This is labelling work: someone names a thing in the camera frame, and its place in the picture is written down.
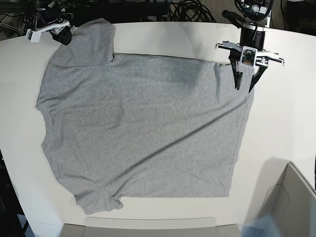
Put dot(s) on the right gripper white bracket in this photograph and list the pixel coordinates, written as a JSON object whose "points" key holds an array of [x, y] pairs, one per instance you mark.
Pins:
{"points": [[61, 30]]}

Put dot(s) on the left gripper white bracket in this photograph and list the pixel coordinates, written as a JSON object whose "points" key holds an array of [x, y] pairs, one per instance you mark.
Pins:
{"points": [[262, 62]]}

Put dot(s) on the grey T-shirt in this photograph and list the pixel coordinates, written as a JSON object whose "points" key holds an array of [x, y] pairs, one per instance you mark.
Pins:
{"points": [[141, 126]]}

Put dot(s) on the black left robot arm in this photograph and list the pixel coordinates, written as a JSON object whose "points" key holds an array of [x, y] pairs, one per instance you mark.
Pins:
{"points": [[255, 19]]}

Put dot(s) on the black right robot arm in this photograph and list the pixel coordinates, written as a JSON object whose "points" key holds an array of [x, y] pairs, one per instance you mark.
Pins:
{"points": [[51, 18]]}

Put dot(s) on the grey bin right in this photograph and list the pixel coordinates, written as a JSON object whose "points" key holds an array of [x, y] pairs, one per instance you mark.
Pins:
{"points": [[289, 208]]}

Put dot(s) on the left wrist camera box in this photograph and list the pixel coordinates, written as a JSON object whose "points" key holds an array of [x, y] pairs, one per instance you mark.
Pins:
{"points": [[248, 56]]}

